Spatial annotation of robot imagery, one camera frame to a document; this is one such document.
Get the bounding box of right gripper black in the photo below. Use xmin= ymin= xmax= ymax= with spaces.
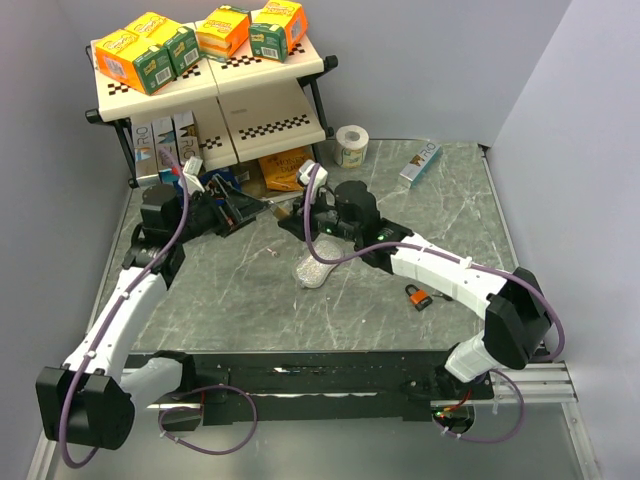
xmin=278 ymin=188 xmax=360 ymax=244

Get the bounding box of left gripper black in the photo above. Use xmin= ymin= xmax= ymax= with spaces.
xmin=171 ymin=174 xmax=269 ymax=244

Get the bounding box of orange black padlock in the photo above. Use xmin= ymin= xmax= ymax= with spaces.
xmin=405 ymin=284 xmax=433 ymax=311

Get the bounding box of small brass padlock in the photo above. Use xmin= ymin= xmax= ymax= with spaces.
xmin=267 ymin=200 xmax=290 ymax=221

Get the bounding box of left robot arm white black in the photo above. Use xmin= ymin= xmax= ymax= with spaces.
xmin=36 ymin=175 xmax=268 ymax=450

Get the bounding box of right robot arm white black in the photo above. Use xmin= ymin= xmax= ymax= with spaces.
xmin=273 ymin=181 xmax=552 ymax=399

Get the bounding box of brown chip bag middle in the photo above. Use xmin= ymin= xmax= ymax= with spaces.
xmin=231 ymin=160 xmax=269 ymax=198

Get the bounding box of silver glitter sponge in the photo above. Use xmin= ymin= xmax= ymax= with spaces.
xmin=292 ymin=239 xmax=344 ymax=289

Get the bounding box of yellow honey dijon chip bag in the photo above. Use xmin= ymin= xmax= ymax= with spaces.
xmin=258 ymin=146 xmax=315 ymax=192

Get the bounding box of dark RO box right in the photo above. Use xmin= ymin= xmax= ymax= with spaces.
xmin=172 ymin=110 xmax=201 ymax=167

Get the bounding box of toilet paper roll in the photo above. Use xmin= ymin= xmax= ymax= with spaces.
xmin=334 ymin=125 xmax=369 ymax=169

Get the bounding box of white two-tier shelf rack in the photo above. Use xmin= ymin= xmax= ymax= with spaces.
xmin=85 ymin=37 xmax=338 ymax=170

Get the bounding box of silver RO box left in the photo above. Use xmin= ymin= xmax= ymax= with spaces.
xmin=132 ymin=122 xmax=161 ymax=188

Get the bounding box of blue RO box middle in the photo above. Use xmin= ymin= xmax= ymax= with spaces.
xmin=151 ymin=116 xmax=182 ymax=184

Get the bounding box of teal RO box on table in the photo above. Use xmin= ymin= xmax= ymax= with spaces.
xmin=399 ymin=141 xmax=442 ymax=188

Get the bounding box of yellow green sponge box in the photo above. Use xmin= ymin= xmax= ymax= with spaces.
xmin=125 ymin=12 xmax=201 ymax=75

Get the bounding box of orange sponge box open window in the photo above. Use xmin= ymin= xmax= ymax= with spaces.
xmin=195 ymin=5 xmax=251 ymax=61

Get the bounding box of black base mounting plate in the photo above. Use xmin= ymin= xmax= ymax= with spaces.
xmin=124 ymin=349 xmax=496 ymax=427

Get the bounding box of orange green sponge box right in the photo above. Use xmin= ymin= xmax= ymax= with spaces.
xmin=249 ymin=1 xmax=308 ymax=63

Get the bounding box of orange sponge box front left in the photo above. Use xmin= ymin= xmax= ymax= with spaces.
xmin=94 ymin=29 xmax=176 ymax=95

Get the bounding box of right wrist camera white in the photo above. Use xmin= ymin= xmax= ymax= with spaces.
xmin=296 ymin=160 xmax=328 ymax=197

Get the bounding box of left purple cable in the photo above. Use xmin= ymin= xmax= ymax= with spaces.
xmin=58 ymin=147 xmax=191 ymax=470

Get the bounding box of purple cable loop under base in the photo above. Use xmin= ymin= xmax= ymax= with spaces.
xmin=158 ymin=384 xmax=259 ymax=456

